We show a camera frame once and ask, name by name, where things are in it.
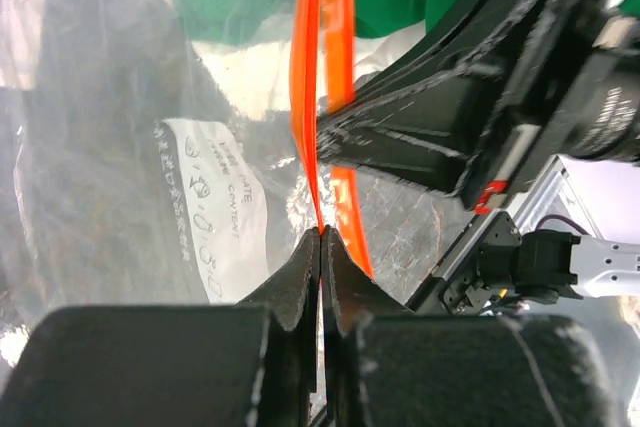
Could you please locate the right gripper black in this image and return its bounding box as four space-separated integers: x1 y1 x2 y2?
317 0 639 212

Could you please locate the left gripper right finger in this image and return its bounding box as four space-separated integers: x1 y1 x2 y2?
320 228 625 426

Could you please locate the clear zip top bag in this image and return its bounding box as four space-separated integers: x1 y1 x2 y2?
0 0 451 373

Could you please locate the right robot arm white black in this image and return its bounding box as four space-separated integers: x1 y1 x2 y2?
317 0 639 213

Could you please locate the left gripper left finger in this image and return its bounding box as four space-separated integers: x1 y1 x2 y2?
1 229 320 426

